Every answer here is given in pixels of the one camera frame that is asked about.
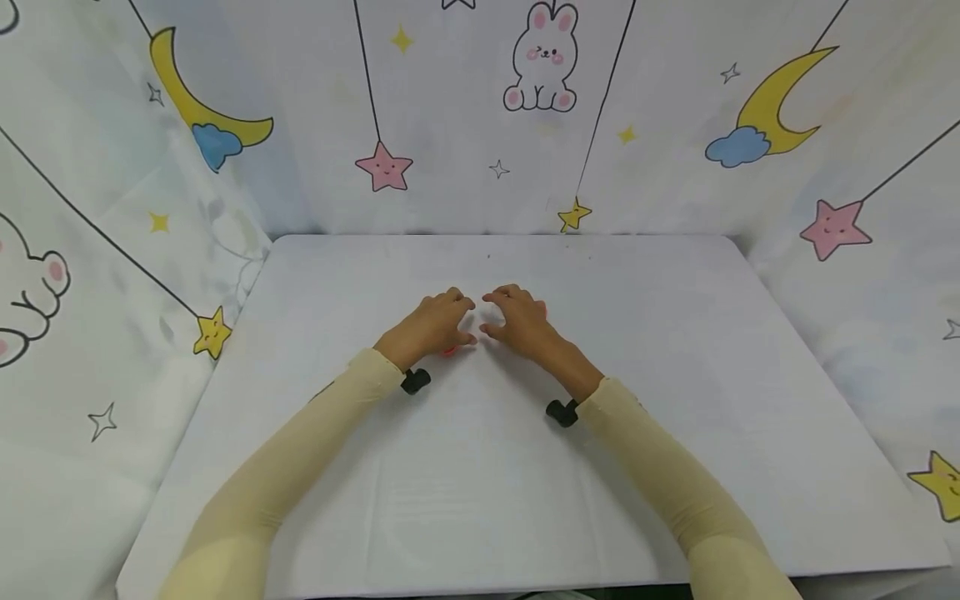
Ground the black wrist band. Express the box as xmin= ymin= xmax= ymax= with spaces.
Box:
xmin=545 ymin=397 xmax=581 ymax=429
xmin=310 ymin=367 xmax=433 ymax=403

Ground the person's left hand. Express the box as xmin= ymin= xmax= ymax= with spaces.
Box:
xmin=372 ymin=287 xmax=479 ymax=373

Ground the person's right forearm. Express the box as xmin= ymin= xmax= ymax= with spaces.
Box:
xmin=576 ymin=377 xmax=805 ymax=600

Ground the person's left forearm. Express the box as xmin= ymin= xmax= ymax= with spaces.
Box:
xmin=156 ymin=347 xmax=407 ymax=600

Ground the person's right hand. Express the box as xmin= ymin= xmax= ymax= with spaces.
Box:
xmin=480 ymin=284 xmax=605 ymax=403

